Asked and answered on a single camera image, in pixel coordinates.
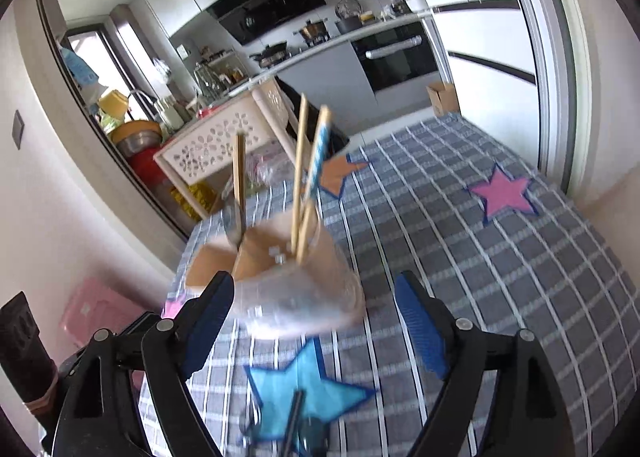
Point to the blue patterned wooden chopstick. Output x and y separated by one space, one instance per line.
317 147

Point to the grey checked star tablecloth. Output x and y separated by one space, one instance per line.
450 262

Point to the plastic bag of vegetables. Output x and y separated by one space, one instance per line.
270 167

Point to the black cooking pot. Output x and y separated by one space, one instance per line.
349 25

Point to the red container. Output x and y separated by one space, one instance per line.
147 169

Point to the gold foil pack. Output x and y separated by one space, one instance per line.
190 199

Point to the black range hood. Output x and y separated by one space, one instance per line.
270 2

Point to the beige perforated storage cart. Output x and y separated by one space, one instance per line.
210 152

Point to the grey wall switch panel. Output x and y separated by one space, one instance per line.
17 129

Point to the cardboard box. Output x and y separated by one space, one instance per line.
444 99

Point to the white rice cooker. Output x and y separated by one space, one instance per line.
412 1

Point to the beige plastic utensil holder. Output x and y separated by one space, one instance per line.
290 297

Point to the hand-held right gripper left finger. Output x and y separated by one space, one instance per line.
210 322

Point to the black built-in oven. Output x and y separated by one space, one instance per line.
395 57

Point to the copper cooking pot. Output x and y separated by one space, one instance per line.
314 32

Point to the yellow basin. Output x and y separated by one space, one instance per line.
135 134

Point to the pink plastic stool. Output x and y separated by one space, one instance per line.
95 309

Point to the glass jar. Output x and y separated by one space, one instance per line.
205 82

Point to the black wok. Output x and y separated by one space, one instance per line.
270 54

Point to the blue cloth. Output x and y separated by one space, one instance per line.
79 67

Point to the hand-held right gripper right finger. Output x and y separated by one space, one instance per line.
420 327

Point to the metal kitchen faucet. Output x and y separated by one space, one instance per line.
142 99

